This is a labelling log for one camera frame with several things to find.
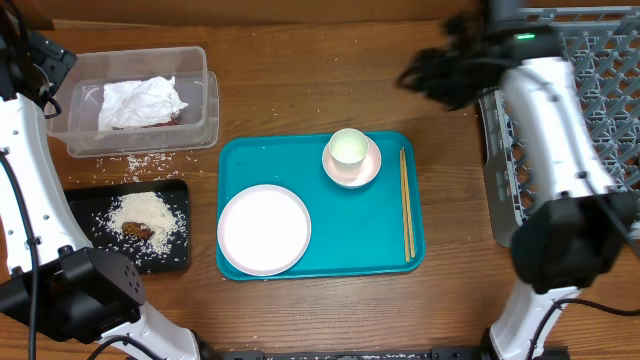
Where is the black tray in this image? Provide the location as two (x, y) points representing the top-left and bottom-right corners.
(65, 179), (191, 273)

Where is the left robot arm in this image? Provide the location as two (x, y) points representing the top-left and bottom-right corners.
(1, 1), (218, 359)

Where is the small white saucer bowl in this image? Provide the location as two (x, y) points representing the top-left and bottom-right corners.
(322, 138), (382, 189)

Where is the left wooden chopstick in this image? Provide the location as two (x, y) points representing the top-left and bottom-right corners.
(400, 148), (415, 262)

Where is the right wooden chopstick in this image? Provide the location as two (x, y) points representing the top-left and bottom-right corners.
(400, 148), (416, 262)

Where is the teal serving tray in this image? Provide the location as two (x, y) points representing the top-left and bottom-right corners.
(218, 131), (425, 279)

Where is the brown food scrap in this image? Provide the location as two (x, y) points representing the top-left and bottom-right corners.
(121, 222), (155, 240)

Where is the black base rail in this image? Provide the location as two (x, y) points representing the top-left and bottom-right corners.
(213, 346), (494, 360)

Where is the white cup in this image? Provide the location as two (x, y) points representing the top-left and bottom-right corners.
(328, 128), (369, 172)

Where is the clear plastic bin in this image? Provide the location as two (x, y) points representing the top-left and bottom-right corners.
(47, 46), (220, 158)

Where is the wooden chopstick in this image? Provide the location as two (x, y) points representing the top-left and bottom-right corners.
(400, 148), (416, 262)
(400, 148), (415, 262)

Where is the large white plate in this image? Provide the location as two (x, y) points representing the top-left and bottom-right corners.
(217, 184), (312, 277)

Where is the red snack wrapper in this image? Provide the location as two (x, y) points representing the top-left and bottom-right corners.
(112, 118), (179, 130)

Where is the pile of white rice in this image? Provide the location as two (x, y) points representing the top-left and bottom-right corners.
(90, 192), (187, 259)

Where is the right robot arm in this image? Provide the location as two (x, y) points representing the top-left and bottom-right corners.
(397, 1), (639, 359)

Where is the white napkin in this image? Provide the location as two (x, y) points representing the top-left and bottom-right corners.
(98, 76), (188, 131)

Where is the grey dishwasher rack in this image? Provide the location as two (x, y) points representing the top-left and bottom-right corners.
(479, 6), (639, 247)

